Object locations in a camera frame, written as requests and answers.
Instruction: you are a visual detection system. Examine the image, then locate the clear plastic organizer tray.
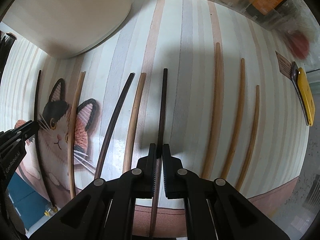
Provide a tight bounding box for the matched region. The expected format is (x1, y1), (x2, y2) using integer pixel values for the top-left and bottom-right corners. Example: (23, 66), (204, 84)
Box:
(164, 0), (301, 30)

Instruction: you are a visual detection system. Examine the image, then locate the dark chopstick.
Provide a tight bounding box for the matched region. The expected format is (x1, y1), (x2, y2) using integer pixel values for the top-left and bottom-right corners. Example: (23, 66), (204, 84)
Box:
(149, 68), (168, 239)
(94, 73), (135, 179)
(34, 69), (57, 207)

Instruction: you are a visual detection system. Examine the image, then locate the beige utensil holder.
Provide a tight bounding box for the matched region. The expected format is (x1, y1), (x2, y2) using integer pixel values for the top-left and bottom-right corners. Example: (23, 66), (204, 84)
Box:
(3, 0), (132, 59)

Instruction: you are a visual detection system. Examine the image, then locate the clear plastic bag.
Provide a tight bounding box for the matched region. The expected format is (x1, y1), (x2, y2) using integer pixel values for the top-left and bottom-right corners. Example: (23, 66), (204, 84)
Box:
(276, 0), (319, 69)

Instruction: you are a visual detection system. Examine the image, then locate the light bamboo chopstick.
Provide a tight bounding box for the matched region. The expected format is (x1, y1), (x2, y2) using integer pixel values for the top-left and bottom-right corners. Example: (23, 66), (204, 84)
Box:
(235, 85), (260, 191)
(201, 42), (224, 179)
(221, 58), (246, 179)
(67, 72), (86, 199)
(122, 73), (146, 173)

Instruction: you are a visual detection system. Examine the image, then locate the striped cat table cloth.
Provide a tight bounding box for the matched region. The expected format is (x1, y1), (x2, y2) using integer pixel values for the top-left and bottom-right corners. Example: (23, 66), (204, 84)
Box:
(1, 0), (309, 218)

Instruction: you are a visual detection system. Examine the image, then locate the brown card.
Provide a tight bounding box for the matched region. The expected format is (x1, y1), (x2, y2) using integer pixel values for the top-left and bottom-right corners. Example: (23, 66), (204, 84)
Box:
(276, 51), (291, 78)

